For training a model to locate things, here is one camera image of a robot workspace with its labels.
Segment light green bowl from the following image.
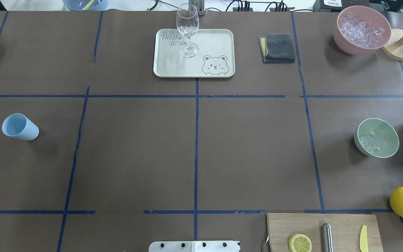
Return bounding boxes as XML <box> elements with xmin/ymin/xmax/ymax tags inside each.
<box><xmin>354</xmin><ymin>118</ymin><xmax>400</xmax><ymax>159</ymax></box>

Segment light blue plastic cup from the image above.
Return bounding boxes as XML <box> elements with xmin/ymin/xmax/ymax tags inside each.
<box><xmin>2</xmin><ymin>113</ymin><xmax>40</xmax><ymax>141</ymax></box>

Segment ice cubes in green bowl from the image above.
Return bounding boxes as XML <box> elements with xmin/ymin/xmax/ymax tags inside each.
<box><xmin>359</xmin><ymin>135</ymin><xmax>381</xmax><ymax>154</ymax></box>

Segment pink bowl of ice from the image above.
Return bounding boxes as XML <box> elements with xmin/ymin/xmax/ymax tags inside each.
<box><xmin>334</xmin><ymin>5</ymin><xmax>391</xmax><ymax>55</ymax></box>

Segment blue bowl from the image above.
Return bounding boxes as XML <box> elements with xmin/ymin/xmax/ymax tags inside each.
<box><xmin>62</xmin><ymin>0</ymin><xmax>109</xmax><ymax>11</ymax></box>

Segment yellow plastic knife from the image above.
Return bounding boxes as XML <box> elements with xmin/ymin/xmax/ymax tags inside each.
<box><xmin>359</xmin><ymin>225</ymin><xmax>368</xmax><ymax>252</ymax></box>

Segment steel muddler black tip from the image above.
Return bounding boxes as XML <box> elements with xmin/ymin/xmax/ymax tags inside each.
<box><xmin>321</xmin><ymin>223</ymin><xmax>334</xmax><ymax>252</ymax></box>

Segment grey folded cloth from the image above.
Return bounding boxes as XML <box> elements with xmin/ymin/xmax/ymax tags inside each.
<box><xmin>259</xmin><ymin>34</ymin><xmax>295</xmax><ymax>64</ymax></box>

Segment lemon half slice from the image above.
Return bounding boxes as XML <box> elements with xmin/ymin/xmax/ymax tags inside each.
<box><xmin>288</xmin><ymin>233</ymin><xmax>312</xmax><ymax>252</ymax></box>

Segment wooden cutting board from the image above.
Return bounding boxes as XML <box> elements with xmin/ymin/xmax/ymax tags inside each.
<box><xmin>267</xmin><ymin>213</ymin><xmax>383</xmax><ymax>252</ymax></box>

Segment cream bear tray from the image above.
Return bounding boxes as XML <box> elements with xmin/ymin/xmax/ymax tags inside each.
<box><xmin>153</xmin><ymin>29</ymin><xmax>235</xmax><ymax>78</ymax></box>

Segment clear wine glass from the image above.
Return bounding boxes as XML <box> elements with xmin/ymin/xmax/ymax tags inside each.
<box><xmin>176</xmin><ymin>3</ymin><xmax>199</xmax><ymax>58</ymax></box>

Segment yellow plastic fork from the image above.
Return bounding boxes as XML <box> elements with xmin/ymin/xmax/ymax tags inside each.
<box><xmin>82</xmin><ymin>0</ymin><xmax>95</xmax><ymax>10</ymax></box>

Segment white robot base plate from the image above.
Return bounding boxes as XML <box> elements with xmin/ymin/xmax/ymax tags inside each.
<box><xmin>148</xmin><ymin>240</ymin><xmax>241</xmax><ymax>252</ymax></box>

